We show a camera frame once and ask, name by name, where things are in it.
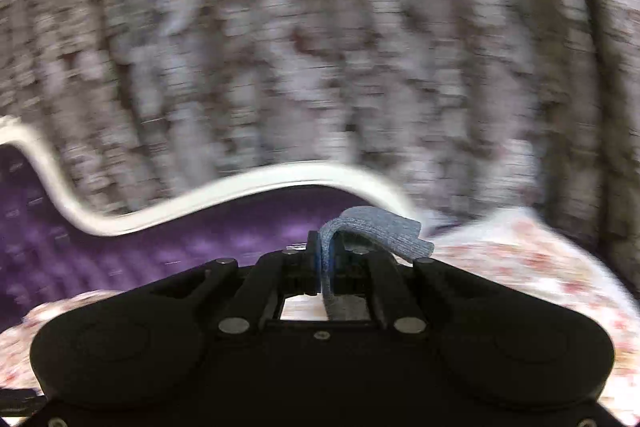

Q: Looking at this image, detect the floral bed sheet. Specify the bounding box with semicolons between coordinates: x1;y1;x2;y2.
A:
0;206;640;427

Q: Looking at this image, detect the brown patterned lace curtain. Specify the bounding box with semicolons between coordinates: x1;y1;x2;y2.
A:
0;0;640;293

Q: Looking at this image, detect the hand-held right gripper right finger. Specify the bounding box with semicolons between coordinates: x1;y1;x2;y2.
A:
326;241;482;334

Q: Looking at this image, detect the small grey knit garment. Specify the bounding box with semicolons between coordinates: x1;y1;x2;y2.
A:
315;206;435;322

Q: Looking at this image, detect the purple tufted headboard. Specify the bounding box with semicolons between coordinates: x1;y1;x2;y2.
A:
0;116;426;329

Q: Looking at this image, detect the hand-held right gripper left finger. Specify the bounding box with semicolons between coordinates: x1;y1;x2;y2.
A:
165;231;325;334

